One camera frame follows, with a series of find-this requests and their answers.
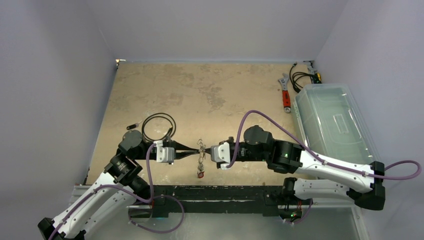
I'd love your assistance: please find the metal key organizer ring plate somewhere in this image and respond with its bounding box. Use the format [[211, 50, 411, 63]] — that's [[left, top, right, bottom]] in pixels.
[[197, 138, 206, 177]]

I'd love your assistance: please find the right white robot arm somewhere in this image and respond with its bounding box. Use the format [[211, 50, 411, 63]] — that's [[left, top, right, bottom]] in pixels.
[[205, 125, 386, 211]]

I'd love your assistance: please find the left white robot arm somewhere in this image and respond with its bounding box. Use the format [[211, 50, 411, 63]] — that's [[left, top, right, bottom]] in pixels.
[[37, 129, 199, 240]]

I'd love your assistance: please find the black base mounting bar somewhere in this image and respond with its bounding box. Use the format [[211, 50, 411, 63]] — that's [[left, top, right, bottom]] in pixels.
[[152, 185, 310, 218]]

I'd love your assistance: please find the clear plastic storage bin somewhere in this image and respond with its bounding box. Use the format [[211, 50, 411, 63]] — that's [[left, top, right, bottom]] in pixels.
[[291, 83, 381, 164]]

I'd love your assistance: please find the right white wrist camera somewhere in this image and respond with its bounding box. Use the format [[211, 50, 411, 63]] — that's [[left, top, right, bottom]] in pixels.
[[210, 142, 231, 170]]

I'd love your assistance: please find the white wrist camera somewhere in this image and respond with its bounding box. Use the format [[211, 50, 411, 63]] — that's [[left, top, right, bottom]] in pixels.
[[153, 140, 176, 165], [210, 142, 231, 170]]

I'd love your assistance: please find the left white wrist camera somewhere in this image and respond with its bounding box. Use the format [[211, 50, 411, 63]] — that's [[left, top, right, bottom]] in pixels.
[[153, 140, 176, 165]]

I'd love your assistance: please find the coiled black usb cable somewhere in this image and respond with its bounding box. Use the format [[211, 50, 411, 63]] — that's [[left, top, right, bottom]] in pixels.
[[141, 112, 177, 143]]

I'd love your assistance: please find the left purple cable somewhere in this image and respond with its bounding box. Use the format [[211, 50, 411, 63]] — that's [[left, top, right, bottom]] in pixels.
[[48, 142, 185, 240]]

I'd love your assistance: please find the purple cable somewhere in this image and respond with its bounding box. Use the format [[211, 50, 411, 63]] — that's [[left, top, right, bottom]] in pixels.
[[48, 142, 185, 240], [226, 109, 422, 226]]

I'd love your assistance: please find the red handled adjustable wrench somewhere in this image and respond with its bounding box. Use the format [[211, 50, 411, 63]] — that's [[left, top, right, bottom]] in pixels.
[[277, 73, 291, 113]]

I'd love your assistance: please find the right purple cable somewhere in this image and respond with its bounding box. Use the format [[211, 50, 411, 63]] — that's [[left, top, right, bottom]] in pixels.
[[226, 109, 422, 226]]

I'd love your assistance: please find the aluminium frame rail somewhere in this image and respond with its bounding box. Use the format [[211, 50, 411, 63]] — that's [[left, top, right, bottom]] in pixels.
[[75, 182, 369, 240]]

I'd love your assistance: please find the black cable bundle in corner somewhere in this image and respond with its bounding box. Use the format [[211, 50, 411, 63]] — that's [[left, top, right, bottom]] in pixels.
[[289, 62, 323, 93]]

